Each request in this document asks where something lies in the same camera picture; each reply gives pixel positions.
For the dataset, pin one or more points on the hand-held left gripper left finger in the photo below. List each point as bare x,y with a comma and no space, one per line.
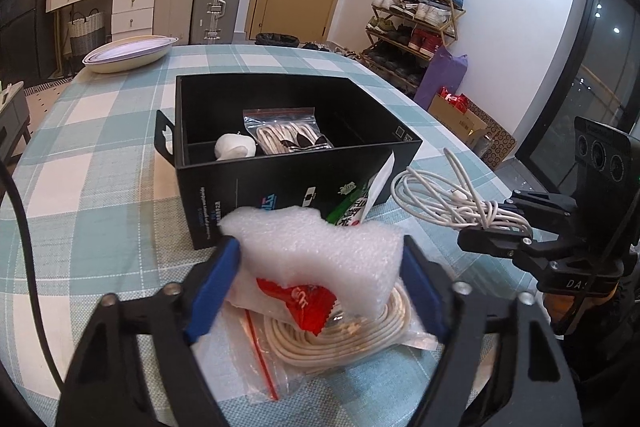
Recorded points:
212,287

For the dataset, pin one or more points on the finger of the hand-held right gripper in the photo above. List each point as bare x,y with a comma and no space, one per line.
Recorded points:
542,207
492,242

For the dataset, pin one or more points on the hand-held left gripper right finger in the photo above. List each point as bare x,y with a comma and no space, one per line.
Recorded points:
420,287

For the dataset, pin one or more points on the red snack packet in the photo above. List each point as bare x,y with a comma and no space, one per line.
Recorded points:
295,304

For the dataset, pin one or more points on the black cardboard box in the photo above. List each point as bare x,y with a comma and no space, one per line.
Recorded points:
225,187

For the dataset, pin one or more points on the white foam piece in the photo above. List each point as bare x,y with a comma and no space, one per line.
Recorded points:
310,252

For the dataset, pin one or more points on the green white medicine packet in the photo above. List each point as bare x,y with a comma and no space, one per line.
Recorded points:
350,207

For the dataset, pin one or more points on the person's right forearm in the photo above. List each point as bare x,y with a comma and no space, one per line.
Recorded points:
610,347

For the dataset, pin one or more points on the person's right hand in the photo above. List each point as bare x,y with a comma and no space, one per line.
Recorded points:
557,307

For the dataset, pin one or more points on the brown dotted board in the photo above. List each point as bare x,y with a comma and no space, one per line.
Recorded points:
500,142

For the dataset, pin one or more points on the brown cardboard box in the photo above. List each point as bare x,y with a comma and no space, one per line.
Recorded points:
460,124

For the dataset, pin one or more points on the teal checked tablecloth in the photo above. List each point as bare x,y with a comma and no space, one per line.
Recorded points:
100,207

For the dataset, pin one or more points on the red snack packets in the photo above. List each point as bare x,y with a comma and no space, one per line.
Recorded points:
452,101

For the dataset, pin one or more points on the white rounded adapter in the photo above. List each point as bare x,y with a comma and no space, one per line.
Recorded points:
234,148

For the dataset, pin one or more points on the black framed glass door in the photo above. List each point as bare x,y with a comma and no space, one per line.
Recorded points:
595,57

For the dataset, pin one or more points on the purple bag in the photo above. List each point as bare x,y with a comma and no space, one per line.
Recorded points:
442,74

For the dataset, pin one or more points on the wooden shoe rack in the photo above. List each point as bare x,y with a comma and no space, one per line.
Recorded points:
452,19

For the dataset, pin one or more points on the group of assorted shoes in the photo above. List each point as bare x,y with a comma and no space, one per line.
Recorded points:
425,12

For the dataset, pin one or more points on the white oval serving dish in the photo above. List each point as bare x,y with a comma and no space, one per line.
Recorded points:
125,57

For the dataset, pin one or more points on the scattered loose shoes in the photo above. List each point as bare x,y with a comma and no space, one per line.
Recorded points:
330,49

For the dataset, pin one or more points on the black trash bag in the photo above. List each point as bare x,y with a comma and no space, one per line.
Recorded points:
276,40

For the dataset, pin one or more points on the grey low cabinet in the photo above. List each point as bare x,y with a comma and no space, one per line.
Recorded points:
12,117

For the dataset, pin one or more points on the woven laundry basket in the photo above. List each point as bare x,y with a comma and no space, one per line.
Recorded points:
85,34

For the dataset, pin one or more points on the silver suitcase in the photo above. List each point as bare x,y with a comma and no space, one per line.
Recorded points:
215,2

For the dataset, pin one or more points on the beige suitcase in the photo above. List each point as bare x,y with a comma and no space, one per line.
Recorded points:
175,2

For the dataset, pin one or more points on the white dresser with drawers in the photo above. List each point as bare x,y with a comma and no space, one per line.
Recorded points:
130,4

